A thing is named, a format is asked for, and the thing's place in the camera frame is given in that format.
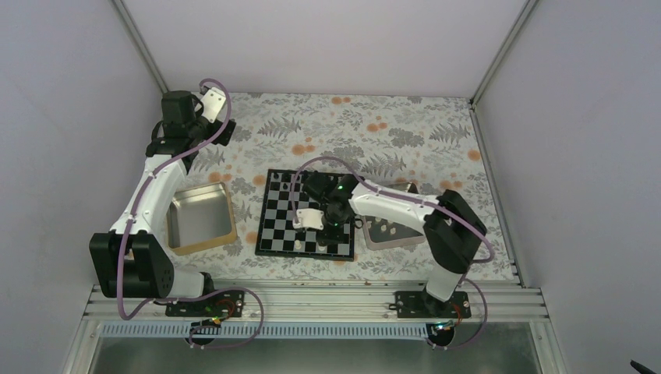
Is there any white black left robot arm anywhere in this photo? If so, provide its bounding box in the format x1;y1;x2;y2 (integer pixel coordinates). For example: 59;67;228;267
89;87;235;316

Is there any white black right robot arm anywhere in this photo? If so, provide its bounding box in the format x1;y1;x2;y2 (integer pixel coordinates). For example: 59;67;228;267
292;172;490;317

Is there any black white chess board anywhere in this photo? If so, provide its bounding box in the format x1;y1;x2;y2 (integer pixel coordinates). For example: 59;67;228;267
255;169;355;262

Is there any black chess pieces row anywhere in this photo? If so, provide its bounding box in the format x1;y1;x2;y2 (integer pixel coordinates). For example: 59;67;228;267
269;171;309;191

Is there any floral patterned table mat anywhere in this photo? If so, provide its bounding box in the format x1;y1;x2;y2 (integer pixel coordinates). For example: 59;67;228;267
172;93;514;281

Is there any pink rimmed metal tin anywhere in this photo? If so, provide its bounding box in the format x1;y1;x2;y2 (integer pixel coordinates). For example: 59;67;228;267
355;182;426;250

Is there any gold rimmed empty metal tin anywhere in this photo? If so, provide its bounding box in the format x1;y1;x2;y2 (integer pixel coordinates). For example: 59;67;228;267
167;182;238;256

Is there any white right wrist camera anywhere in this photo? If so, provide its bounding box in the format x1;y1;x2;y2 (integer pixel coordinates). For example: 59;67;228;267
292;208;323;231

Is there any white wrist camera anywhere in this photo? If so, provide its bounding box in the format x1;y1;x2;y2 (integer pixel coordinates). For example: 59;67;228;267
200;87;227;123
292;208;323;231

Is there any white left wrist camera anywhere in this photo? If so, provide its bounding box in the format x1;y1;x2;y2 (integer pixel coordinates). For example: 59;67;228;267
200;87;227;123

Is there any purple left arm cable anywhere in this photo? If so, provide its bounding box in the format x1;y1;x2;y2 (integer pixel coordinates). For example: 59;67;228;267
115;78;265;352

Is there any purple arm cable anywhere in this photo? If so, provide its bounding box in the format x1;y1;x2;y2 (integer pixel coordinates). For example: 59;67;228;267
288;156;496;352
115;78;265;352

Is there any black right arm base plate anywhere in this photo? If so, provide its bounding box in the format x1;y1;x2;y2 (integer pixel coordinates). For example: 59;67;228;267
388;291;472;319

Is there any grey slotted cable duct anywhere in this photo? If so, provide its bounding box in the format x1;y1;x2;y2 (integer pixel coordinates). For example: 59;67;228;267
99;321;428;340

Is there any aluminium corner frame post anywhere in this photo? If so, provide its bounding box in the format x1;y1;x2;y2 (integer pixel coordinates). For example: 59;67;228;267
110;0;168;93
470;0;539;110

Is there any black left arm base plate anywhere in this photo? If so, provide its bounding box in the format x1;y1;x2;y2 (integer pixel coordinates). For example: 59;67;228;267
165;290;245;319

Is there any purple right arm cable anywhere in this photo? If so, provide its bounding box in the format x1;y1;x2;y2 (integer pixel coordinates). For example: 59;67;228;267
288;156;496;352

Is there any aluminium front rail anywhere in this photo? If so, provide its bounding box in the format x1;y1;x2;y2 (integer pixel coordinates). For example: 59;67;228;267
82;284;550;323

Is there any right aluminium corner frame post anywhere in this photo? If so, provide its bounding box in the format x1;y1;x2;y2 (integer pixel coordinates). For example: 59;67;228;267
470;0;539;110

